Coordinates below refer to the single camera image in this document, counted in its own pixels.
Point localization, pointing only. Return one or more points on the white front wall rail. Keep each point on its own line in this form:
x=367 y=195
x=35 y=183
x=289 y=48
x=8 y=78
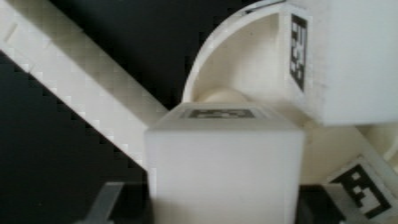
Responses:
x=60 y=56

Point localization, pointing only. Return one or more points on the white round stool seat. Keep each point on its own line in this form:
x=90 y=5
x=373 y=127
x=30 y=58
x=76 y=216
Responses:
x=243 y=63

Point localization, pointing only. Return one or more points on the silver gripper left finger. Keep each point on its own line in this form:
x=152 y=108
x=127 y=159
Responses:
x=122 y=204

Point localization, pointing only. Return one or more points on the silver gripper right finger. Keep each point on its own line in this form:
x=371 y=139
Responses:
x=317 y=209

